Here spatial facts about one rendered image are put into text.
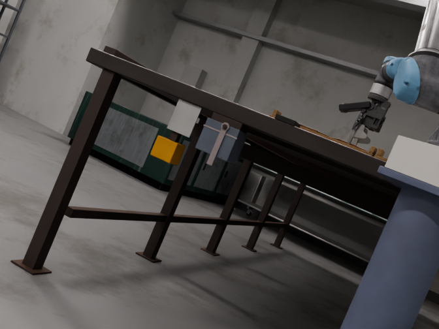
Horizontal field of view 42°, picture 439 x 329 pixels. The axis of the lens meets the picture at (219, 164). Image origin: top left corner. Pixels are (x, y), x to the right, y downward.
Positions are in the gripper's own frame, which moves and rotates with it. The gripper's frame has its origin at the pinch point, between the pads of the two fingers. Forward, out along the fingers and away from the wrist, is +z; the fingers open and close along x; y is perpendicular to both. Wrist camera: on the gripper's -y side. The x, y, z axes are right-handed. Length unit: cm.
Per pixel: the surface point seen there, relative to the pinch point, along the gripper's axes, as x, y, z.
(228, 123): -24.9, -37.1, 11.5
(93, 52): -28, -103, 7
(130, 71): -27, -83, 8
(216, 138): -26, -39, 18
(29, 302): -50, -66, 96
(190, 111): -25, -54, 13
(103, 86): -26, -93, 18
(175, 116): -25, -58, 17
